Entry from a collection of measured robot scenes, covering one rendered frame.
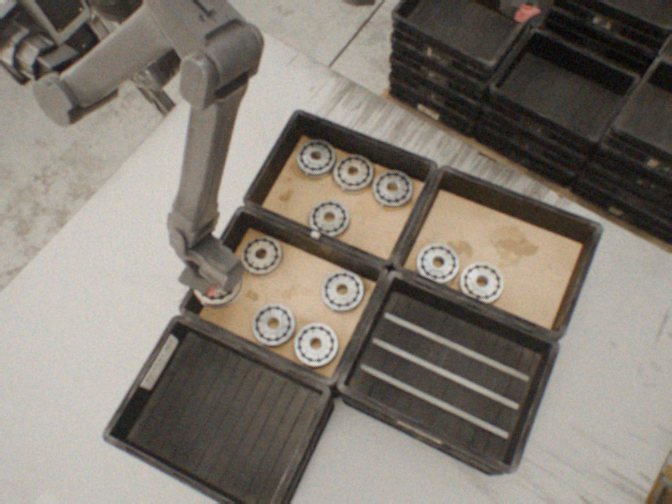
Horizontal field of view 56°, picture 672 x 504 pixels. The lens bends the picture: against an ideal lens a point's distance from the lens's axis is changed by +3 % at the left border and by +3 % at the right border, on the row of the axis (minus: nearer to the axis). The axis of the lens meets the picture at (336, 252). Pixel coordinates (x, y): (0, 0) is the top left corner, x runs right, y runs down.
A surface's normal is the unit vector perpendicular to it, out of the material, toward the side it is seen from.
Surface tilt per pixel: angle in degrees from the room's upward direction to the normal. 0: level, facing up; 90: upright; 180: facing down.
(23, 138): 0
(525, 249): 0
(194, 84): 70
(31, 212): 0
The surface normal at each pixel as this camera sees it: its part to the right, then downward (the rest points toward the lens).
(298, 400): -0.05, -0.36
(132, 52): -0.53, 0.64
